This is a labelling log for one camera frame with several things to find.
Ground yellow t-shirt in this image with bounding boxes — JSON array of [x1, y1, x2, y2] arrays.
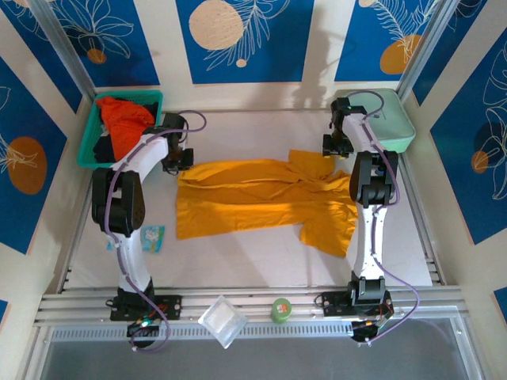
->
[[175, 149, 360, 259]]

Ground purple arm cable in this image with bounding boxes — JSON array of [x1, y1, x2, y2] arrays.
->
[[105, 110, 208, 354], [346, 90, 421, 344]]

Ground teal plastic laundry basket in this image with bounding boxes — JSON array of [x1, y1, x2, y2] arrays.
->
[[76, 89, 165, 169]]

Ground black garment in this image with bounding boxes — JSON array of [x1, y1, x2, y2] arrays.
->
[[93, 101, 160, 165]]

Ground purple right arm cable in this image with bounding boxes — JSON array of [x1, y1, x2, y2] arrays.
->
[[346, 90, 421, 344]]

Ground grey lower shelf panel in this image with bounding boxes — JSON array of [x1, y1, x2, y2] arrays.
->
[[23, 328, 486, 380]]

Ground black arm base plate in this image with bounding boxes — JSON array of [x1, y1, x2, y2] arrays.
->
[[314, 291, 395, 318], [109, 293, 183, 321]]

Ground red and black clothes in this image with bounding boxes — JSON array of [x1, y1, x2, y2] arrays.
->
[[96, 97, 155, 162]]

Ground blue printed snack packet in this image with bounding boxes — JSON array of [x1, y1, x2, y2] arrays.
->
[[105, 224, 166, 254]]

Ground slotted grey cable duct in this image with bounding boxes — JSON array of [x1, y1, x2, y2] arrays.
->
[[49, 319, 460, 342]]

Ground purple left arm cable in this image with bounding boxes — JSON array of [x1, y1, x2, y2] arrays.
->
[[105, 110, 208, 354]]

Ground aluminium side rail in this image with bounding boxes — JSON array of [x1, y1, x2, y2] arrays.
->
[[57, 172, 100, 295], [398, 158, 447, 287]]

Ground black cable connector box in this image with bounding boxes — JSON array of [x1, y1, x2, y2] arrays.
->
[[350, 318, 387, 344], [126, 320, 160, 349]]

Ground aluminium corner post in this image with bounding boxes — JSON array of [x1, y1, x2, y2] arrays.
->
[[27, 0, 99, 105], [397, 0, 464, 102]]

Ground aluminium frame rail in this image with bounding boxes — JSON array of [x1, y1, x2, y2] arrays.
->
[[33, 285, 468, 328]]

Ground green can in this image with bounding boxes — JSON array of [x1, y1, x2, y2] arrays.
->
[[270, 297, 293, 324]]

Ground clear plastic container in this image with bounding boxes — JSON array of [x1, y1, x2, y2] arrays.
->
[[196, 294, 249, 349]]

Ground pale green bin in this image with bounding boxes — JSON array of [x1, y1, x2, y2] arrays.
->
[[334, 89, 417, 154]]

